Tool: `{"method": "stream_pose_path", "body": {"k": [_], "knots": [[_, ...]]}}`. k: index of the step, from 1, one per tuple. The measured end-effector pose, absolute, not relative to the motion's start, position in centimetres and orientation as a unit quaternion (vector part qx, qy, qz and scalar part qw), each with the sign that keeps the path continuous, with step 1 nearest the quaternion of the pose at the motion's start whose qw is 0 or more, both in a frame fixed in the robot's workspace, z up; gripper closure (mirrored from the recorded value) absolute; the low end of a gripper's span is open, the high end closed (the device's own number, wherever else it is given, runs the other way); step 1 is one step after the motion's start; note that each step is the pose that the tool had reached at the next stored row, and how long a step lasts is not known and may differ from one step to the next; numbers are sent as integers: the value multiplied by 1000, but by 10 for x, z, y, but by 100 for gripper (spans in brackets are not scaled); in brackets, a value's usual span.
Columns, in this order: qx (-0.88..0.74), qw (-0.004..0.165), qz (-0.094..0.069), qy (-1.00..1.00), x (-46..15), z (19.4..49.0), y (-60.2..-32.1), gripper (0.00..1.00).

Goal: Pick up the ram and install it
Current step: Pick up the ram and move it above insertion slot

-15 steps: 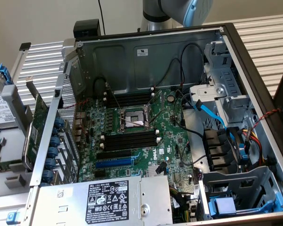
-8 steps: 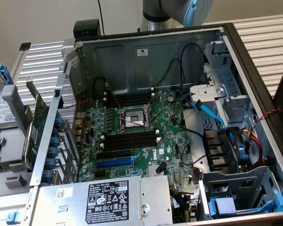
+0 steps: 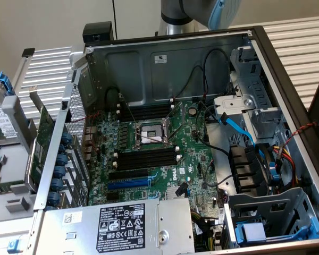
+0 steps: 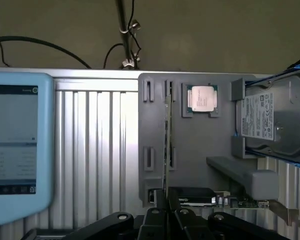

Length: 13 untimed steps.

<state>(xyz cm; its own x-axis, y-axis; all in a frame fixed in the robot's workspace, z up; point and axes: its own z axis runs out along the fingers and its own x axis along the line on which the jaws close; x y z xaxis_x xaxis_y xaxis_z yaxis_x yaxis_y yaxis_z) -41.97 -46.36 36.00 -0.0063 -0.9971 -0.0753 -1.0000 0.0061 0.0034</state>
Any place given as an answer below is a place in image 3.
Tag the RAM slot white latches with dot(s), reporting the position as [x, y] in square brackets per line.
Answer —
[146, 106]
[149, 165]
[146, 113]
[149, 156]

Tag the CPU socket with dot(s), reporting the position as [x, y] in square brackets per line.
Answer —
[151, 131]

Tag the thin metal locking lever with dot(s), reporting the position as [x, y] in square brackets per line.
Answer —
[128, 109]
[175, 122]

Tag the coin battery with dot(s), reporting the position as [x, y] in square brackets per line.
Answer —
[193, 111]

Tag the green motherboard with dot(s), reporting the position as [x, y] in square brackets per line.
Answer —
[196, 159]

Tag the long black expansion slot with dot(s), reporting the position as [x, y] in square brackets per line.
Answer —
[127, 174]

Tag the open silver PC case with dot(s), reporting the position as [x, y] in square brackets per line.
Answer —
[127, 74]

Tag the blue expansion slot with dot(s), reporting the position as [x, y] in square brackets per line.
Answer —
[127, 183]

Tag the silver chipset heatsink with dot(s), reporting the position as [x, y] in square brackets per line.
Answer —
[170, 192]

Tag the metal rear port block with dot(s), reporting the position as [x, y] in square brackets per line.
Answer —
[90, 132]

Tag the short black expansion slot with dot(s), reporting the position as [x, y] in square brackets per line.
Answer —
[113, 196]

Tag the black fan shroud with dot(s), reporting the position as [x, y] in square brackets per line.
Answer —
[242, 164]

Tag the metal drive bay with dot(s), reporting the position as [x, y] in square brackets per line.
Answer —
[255, 87]

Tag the black box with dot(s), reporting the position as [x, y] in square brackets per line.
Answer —
[98, 32]

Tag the green graphics card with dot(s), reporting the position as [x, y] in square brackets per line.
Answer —
[43, 132]

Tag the silver power supply black label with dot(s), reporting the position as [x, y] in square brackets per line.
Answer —
[69, 233]

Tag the grey parts rack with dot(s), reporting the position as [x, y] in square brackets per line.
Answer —
[16, 159]

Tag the grey disk bay cage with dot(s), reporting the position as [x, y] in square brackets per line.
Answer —
[295, 202]

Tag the hard disk white label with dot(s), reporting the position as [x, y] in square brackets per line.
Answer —
[0, 117]

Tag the blue disk caddy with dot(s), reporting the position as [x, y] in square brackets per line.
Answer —
[5, 82]

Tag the blue case latch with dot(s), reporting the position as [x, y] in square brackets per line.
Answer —
[13, 245]

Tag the blue disk bracket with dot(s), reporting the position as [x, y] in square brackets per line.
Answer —
[252, 233]

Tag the small black bracket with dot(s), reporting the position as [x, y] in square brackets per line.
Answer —
[28, 52]

